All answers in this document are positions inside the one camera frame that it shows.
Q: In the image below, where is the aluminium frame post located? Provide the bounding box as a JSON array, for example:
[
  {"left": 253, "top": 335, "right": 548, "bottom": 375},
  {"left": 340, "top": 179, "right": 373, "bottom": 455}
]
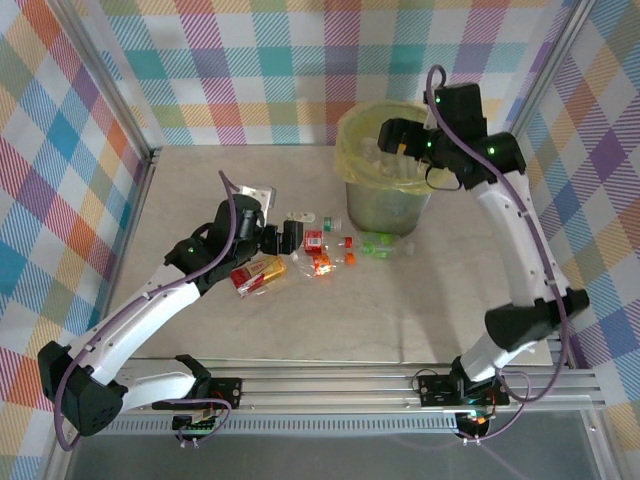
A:
[
  {"left": 52, "top": 0, "right": 156, "bottom": 166},
  {"left": 499, "top": 0, "right": 599, "bottom": 154}
]

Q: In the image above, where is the translucent grey waste bin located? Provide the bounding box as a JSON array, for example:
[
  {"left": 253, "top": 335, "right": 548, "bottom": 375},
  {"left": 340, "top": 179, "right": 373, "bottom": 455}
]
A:
[{"left": 345, "top": 180, "right": 431, "bottom": 236}]

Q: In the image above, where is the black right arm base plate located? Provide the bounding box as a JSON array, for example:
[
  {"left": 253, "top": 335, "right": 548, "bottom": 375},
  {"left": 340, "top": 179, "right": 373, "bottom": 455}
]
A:
[{"left": 417, "top": 372, "right": 510, "bottom": 407}]

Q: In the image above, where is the orange label orange cap bottle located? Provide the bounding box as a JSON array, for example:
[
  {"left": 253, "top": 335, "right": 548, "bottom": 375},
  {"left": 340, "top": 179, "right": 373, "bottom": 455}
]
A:
[{"left": 294, "top": 251, "right": 357, "bottom": 279}]

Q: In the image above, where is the green lime label clear bottle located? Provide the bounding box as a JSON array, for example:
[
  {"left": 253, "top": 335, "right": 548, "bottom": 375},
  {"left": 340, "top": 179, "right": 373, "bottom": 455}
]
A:
[{"left": 357, "top": 230, "right": 417, "bottom": 262}]

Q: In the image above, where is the aluminium front frame beam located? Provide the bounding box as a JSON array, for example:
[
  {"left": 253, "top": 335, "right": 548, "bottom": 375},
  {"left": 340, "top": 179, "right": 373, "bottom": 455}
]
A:
[{"left": 67, "top": 367, "right": 604, "bottom": 416}]

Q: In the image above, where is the clear bottle white label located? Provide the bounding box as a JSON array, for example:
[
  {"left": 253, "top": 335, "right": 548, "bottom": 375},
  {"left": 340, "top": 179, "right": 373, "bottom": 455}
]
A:
[{"left": 374, "top": 152, "right": 419, "bottom": 177}]

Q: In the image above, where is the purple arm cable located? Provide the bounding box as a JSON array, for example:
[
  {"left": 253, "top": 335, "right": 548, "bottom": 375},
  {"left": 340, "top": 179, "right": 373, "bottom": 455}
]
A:
[
  {"left": 425, "top": 64, "right": 574, "bottom": 444},
  {"left": 53, "top": 169, "right": 234, "bottom": 451}
]

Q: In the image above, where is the red and yellow snack packet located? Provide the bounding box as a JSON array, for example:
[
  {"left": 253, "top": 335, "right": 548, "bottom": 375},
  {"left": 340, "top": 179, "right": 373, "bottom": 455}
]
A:
[{"left": 228, "top": 254, "right": 290, "bottom": 300}]

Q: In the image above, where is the slotted grey cable duct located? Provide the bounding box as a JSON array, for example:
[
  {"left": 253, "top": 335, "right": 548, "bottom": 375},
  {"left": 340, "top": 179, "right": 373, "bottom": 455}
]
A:
[{"left": 149, "top": 418, "right": 461, "bottom": 435}]

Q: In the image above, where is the orange connector circuit board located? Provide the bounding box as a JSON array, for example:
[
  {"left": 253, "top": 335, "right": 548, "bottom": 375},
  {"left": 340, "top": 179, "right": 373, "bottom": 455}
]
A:
[{"left": 457, "top": 410, "right": 494, "bottom": 429}]

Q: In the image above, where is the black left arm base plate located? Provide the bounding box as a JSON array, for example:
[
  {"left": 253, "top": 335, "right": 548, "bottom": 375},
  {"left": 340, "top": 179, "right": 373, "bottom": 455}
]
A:
[{"left": 204, "top": 377, "right": 244, "bottom": 409}]

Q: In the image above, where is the green terminal circuit board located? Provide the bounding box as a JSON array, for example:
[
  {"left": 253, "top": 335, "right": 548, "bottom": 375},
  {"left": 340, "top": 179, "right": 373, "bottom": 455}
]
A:
[{"left": 172, "top": 412, "right": 221, "bottom": 436}]

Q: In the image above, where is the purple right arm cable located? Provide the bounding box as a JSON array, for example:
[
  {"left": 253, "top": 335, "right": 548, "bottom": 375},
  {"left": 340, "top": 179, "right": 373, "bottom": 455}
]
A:
[{"left": 425, "top": 64, "right": 574, "bottom": 444}]

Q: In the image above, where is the red label red cap bottle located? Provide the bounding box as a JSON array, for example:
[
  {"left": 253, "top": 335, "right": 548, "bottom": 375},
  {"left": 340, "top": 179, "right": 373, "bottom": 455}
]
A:
[{"left": 302, "top": 228, "right": 355, "bottom": 257}]

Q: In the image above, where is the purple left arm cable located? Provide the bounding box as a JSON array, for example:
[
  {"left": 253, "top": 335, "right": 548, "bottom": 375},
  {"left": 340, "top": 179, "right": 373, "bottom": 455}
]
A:
[{"left": 53, "top": 169, "right": 234, "bottom": 451}]

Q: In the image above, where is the yellow plastic bin liner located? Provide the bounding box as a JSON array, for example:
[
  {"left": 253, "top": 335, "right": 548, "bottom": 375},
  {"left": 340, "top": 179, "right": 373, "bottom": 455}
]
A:
[{"left": 333, "top": 101, "right": 444, "bottom": 197}]

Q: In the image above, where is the plaid fabric backdrop panel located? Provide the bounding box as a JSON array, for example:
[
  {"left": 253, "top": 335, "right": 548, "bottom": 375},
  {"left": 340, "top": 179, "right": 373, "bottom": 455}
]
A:
[
  {"left": 504, "top": 0, "right": 640, "bottom": 454},
  {"left": 79, "top": 0, "right": 576, "bottom": 148},
  {"left": 0, "top": 0, "right": 151, "bottom": 474}
]

